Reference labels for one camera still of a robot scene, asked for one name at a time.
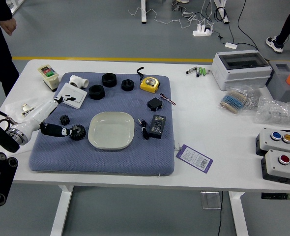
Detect bubble wrap bag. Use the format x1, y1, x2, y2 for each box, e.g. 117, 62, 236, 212
253, 95, 290, 128

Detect black digital display module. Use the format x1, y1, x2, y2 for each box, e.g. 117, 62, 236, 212
147, 114, 167, 139

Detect tangled white cables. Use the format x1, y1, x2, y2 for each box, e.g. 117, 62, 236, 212
181, 0, 216, 29

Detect white lamp adapter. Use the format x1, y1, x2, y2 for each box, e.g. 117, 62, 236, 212
21, 103, 37, 117

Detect coiled black cable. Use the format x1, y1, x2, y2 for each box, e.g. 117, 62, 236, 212
214, 6, 229, 24

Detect red and black wire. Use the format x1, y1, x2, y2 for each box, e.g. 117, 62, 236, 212
159, 93, 177, 106

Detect white power strip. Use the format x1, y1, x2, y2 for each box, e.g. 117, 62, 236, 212
192, 24, 213, 37

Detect white background table leg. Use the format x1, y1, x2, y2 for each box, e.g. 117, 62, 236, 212
213, 0, 231, 25
140, 0, 147, 25
9, 0, 25, 13

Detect black floor cable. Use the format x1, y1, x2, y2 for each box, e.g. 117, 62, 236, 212
237, 0, 260, 52

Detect big black gear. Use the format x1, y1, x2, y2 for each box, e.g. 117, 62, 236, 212
70, 124, 87, 142

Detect small black hex nut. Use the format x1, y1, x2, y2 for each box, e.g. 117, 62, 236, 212
121, 79, 135, 92

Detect large black hex nut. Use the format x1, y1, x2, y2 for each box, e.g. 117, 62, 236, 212
102, 72, 117, 88
88, 84, 105, 100

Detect purple printed tag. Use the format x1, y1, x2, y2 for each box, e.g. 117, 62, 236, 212
175, 144, 214, 175

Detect grey metal floor plate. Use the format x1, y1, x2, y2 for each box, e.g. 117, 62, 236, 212
200, 191, 222, 210

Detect thin white cable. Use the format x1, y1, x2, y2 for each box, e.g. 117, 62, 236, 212
128, 6, 197, 29

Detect bag of blue resistors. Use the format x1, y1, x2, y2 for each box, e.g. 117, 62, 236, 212
218, 86, 250, 115

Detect three-button control box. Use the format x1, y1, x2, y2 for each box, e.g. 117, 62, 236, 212
255, 127, 290, 157

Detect bag of small metal parts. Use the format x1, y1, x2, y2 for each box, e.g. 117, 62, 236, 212
243, 85, 262, 116

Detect white pipe tee fitting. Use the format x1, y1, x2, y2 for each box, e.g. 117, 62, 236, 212
69, 74, 89, 89

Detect clear plastic bag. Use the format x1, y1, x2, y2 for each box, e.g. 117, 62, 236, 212
4, 95, 52, 123

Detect black cable under table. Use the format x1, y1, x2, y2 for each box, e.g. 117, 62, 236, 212
217, 191, 224, 236

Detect white square plate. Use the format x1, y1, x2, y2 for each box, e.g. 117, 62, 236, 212
87, 111, 136, 150

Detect black cable with connector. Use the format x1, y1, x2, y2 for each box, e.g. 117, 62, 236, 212
137, 118, 150, 141

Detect grey distribution box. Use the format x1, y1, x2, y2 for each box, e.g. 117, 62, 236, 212
211, 50, 273, 91

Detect white wall switch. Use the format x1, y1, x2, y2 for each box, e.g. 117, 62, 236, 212
56, 82, 88, 109

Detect black square module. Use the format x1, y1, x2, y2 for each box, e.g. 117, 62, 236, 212
147, 97, 164, 112

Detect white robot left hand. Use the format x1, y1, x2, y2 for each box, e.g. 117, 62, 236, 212
11, 96, 76, 142

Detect black table height controller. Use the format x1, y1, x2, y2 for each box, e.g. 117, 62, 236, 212
261, 193, 290, 200

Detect grey block housing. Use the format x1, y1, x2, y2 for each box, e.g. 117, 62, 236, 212
265, 60, 290, 106

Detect grey metal floor bracket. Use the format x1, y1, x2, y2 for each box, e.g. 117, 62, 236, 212
171, 0, 183, 12

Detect blue-grey quilted mat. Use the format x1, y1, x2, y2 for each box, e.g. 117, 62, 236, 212
28, 72, 175, 177

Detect person's left hand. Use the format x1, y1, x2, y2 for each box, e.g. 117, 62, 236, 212
0, 18, 17, 37

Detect yellow tape measure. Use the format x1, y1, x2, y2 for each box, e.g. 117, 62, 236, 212
136, 66, 161, 94

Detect beige red-green push switch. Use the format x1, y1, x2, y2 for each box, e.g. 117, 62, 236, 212
37, 64, 60, 92

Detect red-green button control box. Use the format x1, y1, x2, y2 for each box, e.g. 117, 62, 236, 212
261, 149, 290, 187

